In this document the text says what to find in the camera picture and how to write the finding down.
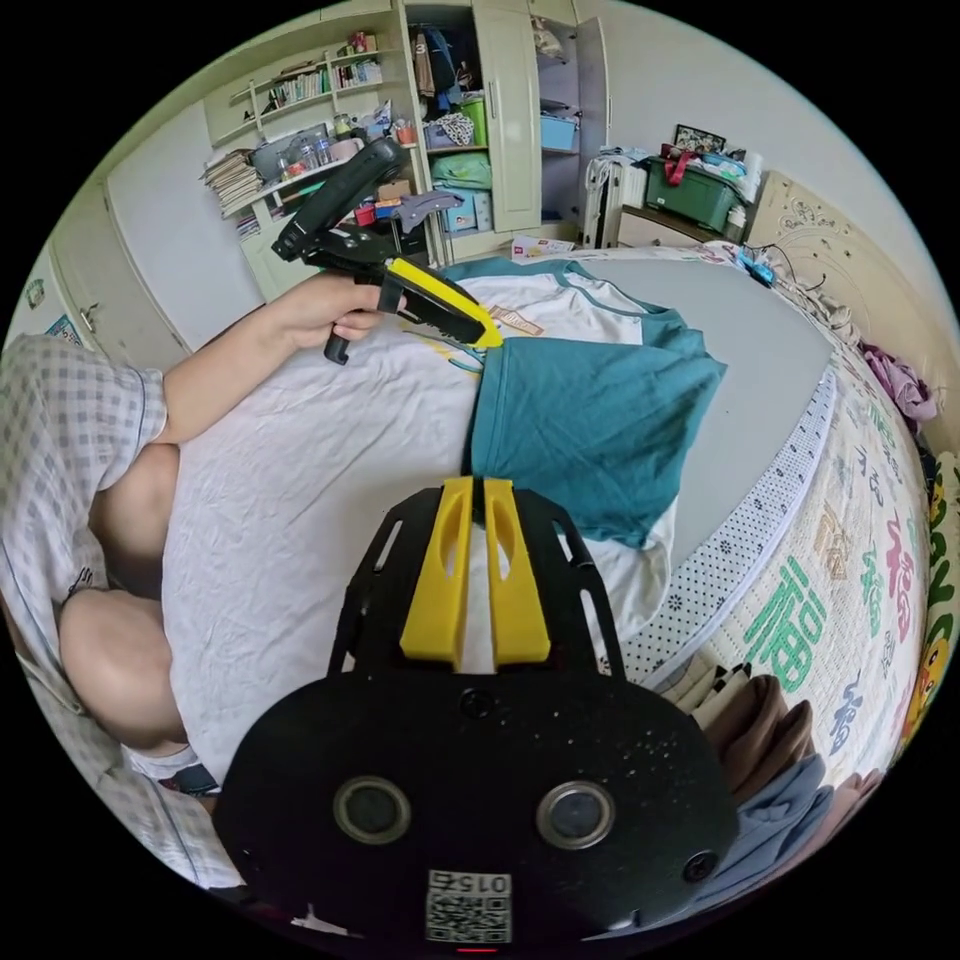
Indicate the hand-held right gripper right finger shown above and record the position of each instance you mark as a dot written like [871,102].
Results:
[517,592]

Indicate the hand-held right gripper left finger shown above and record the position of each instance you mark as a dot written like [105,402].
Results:
[439,577]

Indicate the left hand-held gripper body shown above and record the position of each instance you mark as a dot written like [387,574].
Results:
[337,251]

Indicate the white shirt with teal sleeves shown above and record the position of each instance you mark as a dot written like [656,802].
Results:
[300,487]

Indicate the person's left forearm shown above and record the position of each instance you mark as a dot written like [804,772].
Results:
[221,375]

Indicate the person's left hand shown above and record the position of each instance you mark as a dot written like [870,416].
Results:
[307,319]

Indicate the white orange carton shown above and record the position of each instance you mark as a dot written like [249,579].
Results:
[540,246]

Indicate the cream bookshelf with desk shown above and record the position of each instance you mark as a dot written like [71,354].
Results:
[300,127]

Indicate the cream wardrobe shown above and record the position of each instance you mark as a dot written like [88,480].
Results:
[510,112]

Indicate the cream nightstand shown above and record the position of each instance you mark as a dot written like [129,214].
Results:
[660,225]

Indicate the cream door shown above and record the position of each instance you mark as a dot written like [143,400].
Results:
[97,292]

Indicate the green storage box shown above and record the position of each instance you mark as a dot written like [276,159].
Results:
[694,191]

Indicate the pile of clothes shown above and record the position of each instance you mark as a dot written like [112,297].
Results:
[765,742]

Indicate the small blue device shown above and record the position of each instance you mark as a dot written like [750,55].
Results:
[757,264]

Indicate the person's body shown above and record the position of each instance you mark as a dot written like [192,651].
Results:
[60,420]

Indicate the bed with grey sheet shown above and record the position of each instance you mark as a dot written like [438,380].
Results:
[765,337]

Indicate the yellow green printed quilt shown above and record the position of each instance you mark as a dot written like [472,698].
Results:
[937,622]

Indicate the purple garment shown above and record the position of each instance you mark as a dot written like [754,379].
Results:
[900,382]

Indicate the black picture frame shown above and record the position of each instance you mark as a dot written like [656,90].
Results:
[699,139]

